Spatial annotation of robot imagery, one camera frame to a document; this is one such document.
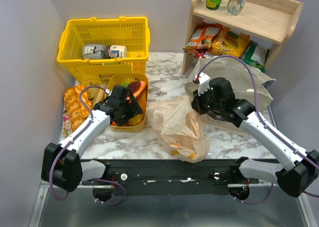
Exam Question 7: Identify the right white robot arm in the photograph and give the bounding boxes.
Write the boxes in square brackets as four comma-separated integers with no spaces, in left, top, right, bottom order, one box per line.
[191,74,319,197]

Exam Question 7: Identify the grey wrapped package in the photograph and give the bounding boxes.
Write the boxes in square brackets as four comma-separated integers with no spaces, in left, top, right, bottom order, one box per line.
[82,44,106,60]

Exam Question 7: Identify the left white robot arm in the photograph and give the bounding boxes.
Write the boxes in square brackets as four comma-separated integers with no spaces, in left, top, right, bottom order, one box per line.
[41,85,144,192]

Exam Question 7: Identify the braided orange toy bread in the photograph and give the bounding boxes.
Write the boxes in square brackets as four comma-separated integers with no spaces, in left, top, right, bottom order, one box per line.
[74,85,92,118]

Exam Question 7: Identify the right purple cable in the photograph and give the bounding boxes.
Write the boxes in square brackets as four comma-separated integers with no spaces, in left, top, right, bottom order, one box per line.
[198,54,319,198]

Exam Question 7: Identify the clear plastic bottle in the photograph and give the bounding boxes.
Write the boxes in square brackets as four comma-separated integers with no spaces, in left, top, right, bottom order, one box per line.
[227,0,246,15]

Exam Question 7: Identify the brown milk carton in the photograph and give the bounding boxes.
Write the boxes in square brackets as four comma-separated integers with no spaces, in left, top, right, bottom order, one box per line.
[105,45,127,59]

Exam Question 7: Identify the red snack bag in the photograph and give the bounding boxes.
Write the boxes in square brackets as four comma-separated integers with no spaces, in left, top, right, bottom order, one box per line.
[183,48,207,59]

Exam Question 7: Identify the green toy fruit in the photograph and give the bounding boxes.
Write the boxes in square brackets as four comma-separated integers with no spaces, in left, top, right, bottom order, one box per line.
[121,81,131,88]

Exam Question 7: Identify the orange snack bag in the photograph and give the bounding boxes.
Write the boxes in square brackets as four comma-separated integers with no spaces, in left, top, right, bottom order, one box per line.
[185,22,223,50]

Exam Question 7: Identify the yellow chips bag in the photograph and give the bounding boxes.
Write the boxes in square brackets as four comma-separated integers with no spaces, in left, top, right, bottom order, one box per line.
[208,26,251,58]

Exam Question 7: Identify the wooden shelf unit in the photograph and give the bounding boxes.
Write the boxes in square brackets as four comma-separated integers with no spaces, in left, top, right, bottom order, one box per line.
[186,0,304,70]

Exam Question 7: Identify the toy bread loaf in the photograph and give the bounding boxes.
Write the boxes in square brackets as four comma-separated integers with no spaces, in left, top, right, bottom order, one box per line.
[63,88,85,131]

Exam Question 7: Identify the beige canvas tote bag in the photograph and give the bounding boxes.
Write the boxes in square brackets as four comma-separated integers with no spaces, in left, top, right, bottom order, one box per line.
[184,57,276,136]

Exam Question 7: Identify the yellow plastic shopping basket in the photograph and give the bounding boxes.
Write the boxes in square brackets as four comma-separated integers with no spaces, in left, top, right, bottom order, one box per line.
[57,16,151,85]

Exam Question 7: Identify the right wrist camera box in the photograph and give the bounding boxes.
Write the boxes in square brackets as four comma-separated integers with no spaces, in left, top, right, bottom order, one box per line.
[196,72,211,96]

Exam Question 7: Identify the yellow food tray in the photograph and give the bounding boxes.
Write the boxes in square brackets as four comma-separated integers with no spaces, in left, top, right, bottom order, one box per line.
[108,73,149,132]

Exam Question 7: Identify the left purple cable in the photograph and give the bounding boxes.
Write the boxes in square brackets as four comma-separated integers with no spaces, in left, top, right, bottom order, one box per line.
[48,85,109,201]

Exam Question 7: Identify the green snack bag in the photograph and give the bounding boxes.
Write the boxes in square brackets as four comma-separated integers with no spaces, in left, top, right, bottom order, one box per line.
[241,41,269,73]

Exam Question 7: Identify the brown toy bread slices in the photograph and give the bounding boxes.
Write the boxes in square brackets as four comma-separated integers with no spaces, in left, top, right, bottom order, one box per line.
[87,84,107,107]

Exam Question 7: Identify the banana print plastic bag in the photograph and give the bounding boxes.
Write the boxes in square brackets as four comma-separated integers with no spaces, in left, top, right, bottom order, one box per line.
[147,96,210,163]

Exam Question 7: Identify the purple cable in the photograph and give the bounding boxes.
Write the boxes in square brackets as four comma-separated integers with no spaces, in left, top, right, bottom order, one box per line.
[198,54,319,198]
[48,85,109,201]

